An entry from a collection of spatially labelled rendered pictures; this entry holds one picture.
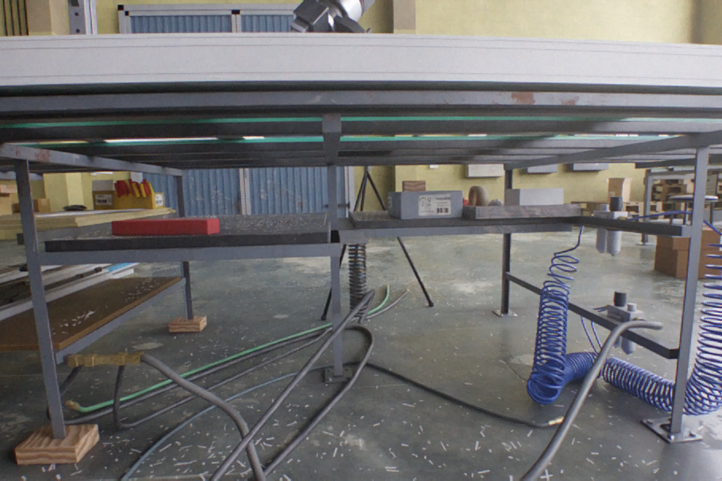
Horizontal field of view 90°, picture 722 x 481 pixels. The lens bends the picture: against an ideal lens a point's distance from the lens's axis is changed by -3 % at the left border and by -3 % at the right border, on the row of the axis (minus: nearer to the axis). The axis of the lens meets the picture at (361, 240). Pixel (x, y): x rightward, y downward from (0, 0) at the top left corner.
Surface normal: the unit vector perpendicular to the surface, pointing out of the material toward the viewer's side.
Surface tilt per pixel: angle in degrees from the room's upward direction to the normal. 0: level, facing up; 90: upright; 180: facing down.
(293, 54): 90
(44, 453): 90
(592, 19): 90
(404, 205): 90
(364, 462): 0
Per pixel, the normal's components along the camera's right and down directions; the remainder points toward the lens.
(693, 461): -0.02, -0.99
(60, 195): 0.07, 0.13
